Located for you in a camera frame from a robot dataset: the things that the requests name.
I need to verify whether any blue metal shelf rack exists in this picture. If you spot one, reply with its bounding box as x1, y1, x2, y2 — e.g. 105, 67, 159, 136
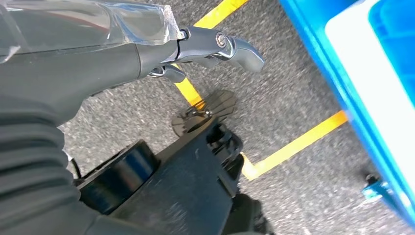
278, 0, 415, 229

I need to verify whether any clear plastic film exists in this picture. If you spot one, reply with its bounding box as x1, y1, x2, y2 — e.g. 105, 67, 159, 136
0, 0, 181, 63

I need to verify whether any black cylindrical joint housing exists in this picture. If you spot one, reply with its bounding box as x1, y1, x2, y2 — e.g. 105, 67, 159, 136
77, 140, 160, 215

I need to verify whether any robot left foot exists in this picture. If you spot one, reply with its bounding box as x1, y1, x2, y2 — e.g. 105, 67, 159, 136
171, 90, 237, 138

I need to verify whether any blue plastic tray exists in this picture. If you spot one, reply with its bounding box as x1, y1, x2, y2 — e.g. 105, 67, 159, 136
368, 0, 415, 109

